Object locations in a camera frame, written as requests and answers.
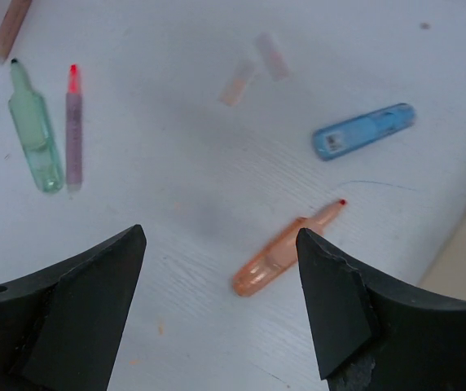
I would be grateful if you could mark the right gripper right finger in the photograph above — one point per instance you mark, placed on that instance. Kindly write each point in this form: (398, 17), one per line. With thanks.
(374, 332)

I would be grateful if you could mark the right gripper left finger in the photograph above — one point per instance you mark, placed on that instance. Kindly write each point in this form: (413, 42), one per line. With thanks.
(61, 327)

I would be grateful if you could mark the pink highlighter pen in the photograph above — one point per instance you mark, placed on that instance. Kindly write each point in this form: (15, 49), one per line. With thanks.
(73, 130)

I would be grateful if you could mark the small orange eraser piece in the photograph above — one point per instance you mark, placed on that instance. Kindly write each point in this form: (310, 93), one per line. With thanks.
(234, 90)

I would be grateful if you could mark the orange highlighter pen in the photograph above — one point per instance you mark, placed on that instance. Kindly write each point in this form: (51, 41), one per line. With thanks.
(11, 25)

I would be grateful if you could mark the blue highlighter cap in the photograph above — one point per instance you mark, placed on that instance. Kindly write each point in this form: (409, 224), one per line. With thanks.
(355, 133)

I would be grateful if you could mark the green highlighter pen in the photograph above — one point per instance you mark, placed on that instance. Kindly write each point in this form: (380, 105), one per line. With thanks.
(33, 126)

